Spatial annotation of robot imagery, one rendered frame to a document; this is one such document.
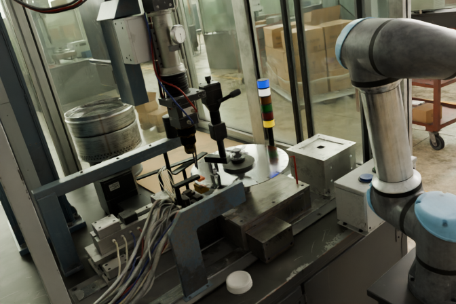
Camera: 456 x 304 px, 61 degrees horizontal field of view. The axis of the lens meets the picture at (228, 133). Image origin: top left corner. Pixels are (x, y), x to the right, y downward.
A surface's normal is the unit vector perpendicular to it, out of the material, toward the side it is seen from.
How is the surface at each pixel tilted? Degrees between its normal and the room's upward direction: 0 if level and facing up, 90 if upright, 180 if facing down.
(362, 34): 54
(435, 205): 7
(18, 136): 90
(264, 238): 0
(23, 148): 90
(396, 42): 67
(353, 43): 74
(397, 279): 0
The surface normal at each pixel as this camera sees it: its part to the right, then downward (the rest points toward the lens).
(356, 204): -0.79, 0.33
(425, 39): -0.18, -0.14
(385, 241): 0.59, 0.18
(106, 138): 0.31, 0.28
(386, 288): -0.17, -0.92
